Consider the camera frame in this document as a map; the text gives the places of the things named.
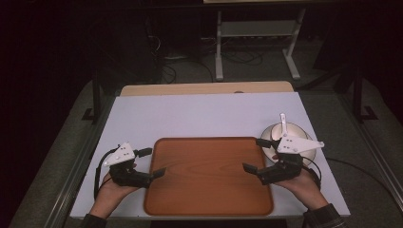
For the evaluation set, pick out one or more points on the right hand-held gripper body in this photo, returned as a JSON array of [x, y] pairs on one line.
[[294, 145]]

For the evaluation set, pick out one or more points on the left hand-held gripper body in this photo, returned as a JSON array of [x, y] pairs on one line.
[[122, 155]]

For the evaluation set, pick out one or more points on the white bowl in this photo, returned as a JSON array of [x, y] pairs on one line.
[[297, 129]]

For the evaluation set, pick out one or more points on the white spoon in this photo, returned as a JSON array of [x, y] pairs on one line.
[[283, 124]]

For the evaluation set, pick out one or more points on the brown wooden tray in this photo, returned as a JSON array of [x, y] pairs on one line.
[[206, 177]]

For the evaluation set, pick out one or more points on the person's left hand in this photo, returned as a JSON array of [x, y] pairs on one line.
[[107, 198]]

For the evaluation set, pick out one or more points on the person's right hand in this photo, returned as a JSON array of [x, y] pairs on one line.
[[304, 190]]

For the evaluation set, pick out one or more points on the white board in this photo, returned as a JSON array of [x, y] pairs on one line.
[[202, 114]]

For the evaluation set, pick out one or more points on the black metal stand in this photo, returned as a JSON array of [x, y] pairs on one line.
[[358, 95]]

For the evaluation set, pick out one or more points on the white metal stand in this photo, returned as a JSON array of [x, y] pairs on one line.
[[253, 28]]

